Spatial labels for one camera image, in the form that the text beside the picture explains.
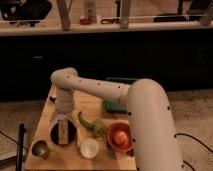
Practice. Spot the green toy vegetable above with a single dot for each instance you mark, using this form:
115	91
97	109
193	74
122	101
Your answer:
97	126

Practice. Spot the small metal cup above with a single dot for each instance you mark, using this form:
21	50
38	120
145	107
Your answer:
41	149

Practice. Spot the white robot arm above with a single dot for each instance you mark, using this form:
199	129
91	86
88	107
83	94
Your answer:
149	114

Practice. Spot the orange fruit in bowl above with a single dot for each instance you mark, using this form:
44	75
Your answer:
120	138

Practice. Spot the bunch of dark grapes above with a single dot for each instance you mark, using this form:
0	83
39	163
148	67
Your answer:
130	153

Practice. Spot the black office chair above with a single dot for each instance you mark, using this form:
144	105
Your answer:
28	12

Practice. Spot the dark purple bowl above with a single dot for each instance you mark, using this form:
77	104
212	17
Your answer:
54	134

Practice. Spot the green tray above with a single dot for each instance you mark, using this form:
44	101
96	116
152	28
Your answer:
110	107

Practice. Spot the small eraser block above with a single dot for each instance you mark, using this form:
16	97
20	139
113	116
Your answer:
63	132

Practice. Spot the black pole left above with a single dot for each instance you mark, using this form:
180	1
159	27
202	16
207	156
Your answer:
20	147

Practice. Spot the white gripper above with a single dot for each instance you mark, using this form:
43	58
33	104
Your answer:
58	117

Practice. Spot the orange bowl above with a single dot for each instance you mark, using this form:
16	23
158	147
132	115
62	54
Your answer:
112	130

